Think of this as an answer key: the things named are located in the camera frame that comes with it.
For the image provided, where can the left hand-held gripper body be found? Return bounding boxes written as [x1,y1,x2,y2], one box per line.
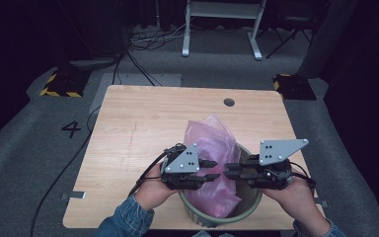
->
[159,142,211,192]

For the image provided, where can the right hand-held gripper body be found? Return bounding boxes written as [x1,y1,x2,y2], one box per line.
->
[240,138,310,191]

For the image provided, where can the pink plastic bag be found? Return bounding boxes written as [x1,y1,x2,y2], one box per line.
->
[183,113,243,219]

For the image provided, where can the green round trash bin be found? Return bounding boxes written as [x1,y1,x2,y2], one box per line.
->
[177,142,265,229]

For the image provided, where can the person's left hand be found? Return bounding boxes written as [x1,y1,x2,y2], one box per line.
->
[134,179,182,211]

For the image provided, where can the person's right hand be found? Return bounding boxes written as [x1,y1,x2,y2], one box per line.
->
[261,171,332,237]

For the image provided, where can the person's legs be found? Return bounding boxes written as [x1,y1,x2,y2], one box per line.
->
[190,230,236,237]

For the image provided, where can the yellow black striped stand base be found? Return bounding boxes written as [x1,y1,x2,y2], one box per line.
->
[272,72,318,102]
[38,69,92,99]

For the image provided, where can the grey tape strip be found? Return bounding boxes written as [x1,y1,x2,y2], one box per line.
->
[60,191,87,201]
[314,197,329,209]

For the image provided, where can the black tripod stand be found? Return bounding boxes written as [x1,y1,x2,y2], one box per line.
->
[265,16,314,60]

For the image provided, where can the grey curtain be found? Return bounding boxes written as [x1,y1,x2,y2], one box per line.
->
[296,0,359,80]

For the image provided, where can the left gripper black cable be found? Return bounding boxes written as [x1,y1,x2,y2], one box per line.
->
[127,151,169,198]

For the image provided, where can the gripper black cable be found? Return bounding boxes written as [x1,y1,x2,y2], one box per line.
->
[127,151,169,198]
[289,161,318,192]

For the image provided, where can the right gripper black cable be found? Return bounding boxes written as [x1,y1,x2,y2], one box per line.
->
[289,161,318,192]

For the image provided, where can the long black floor cable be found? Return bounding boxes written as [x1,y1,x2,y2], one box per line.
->
[29,105,102,237]

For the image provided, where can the bundle of floor cables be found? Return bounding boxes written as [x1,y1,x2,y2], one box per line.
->
[126,21,191,87]

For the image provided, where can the white metal table frame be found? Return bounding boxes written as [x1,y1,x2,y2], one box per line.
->
[181,0,267,61]

